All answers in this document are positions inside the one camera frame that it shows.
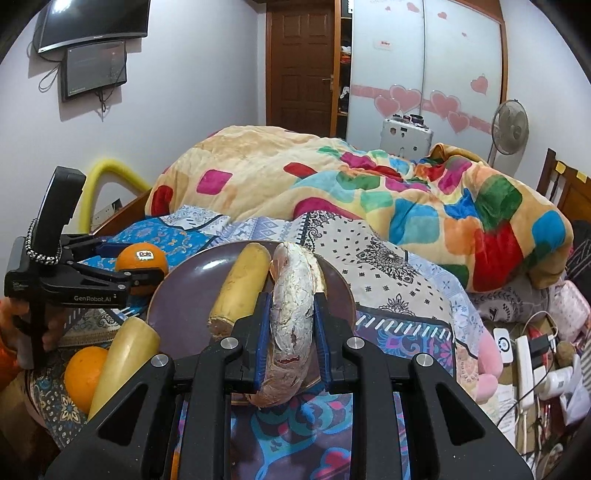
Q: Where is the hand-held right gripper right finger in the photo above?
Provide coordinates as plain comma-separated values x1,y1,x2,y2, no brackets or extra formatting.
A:
313,292,536,480

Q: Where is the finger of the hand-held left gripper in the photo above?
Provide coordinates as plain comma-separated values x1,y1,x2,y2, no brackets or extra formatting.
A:
69,258,168,299
59,233,124,262

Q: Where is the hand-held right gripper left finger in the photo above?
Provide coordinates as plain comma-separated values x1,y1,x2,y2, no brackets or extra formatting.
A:
44,291,274,480

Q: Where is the orange with sticker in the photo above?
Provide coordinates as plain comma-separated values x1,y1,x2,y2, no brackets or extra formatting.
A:
115,244,170,297

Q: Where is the mottled white brown banana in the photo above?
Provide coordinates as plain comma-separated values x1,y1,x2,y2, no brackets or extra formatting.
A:
249,241,328,408

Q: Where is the dark purple plate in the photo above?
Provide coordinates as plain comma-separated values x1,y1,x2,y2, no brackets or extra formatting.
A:
147,239,357,407

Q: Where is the person's left hand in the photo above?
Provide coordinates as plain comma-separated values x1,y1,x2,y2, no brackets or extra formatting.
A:
41,315,66,354

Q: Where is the yellow banana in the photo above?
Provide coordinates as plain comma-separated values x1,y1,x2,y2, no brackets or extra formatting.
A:
88,316,161,422
208,242,272,341

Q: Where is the yellow foam tube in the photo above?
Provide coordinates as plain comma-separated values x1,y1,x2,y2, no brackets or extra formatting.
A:
76,158,153,232

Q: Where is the patterned bed sheet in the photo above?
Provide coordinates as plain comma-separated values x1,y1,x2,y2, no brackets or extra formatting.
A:
25,203,502,480

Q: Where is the plain orange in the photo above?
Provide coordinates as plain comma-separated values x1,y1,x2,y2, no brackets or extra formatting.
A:
64,346,110,416

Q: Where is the colourful patchwork blanket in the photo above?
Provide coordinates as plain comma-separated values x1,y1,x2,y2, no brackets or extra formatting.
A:
145,124,574,293

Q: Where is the pink plush toy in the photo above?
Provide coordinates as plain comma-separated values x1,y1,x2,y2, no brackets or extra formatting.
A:
475,318,505,400

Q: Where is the white round-button device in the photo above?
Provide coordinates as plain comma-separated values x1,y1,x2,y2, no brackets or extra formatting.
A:
492,327,513,366

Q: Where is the white power strip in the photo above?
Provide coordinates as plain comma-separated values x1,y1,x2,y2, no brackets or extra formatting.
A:
514,335,537,412

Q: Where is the white metal device box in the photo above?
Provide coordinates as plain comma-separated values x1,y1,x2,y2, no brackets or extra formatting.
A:
379,112,435,160

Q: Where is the white plastic bottle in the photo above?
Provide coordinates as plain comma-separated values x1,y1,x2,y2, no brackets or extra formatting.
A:
539,354,581,401

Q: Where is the pink quilted pillow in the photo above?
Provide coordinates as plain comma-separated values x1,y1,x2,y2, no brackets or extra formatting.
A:
549,281,591,334

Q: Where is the brown wooden door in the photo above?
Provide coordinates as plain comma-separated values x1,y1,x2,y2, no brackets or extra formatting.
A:
265,0,336,139

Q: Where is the open closet shelf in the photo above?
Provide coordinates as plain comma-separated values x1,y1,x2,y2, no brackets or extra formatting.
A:
335,16,354,139

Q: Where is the wooden chair back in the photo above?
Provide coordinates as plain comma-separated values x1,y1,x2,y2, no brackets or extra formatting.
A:
536,148,591,223

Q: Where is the standing electric fan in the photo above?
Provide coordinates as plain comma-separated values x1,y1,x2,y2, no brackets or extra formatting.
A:
487,99,530,168

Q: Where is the wardrobe with pink hearts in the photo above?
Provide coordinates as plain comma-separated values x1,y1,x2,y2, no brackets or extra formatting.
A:
346,0,509,163

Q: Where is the white wall socket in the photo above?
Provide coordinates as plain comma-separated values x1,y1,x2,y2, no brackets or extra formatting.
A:
95,198,123,220

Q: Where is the wooden bed frame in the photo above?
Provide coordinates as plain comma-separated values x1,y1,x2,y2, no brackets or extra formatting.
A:
95,188,154,237

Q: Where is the black monitor cable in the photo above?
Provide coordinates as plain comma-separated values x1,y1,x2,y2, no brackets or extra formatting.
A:
93,89,117,121

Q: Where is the black television cable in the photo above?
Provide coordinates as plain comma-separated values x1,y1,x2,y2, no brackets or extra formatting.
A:
38,58,62,92

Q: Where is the small black wall monitor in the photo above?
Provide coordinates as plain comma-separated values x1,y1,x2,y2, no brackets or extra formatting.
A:
61,41,129,102

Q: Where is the wall-mounted black television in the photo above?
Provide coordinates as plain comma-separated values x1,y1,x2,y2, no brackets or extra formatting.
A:
36,0,152,55

